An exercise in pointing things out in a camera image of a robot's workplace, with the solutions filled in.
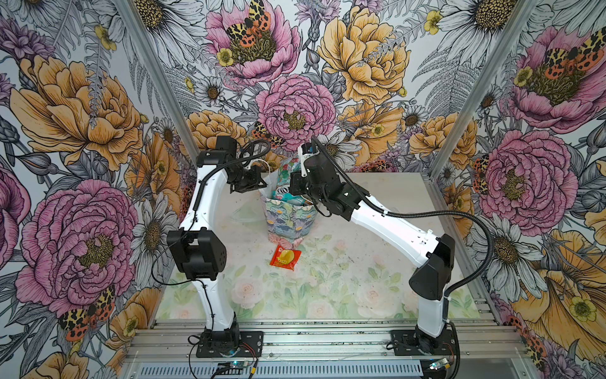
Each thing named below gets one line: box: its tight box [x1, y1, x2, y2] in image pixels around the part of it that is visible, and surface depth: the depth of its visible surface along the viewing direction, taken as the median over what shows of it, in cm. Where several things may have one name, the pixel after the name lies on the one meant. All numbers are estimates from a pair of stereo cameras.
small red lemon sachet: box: [269, 244, 303, 271], surface depth 94 cm
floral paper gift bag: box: [258, 170, 318, 248], surface depth 85 cm
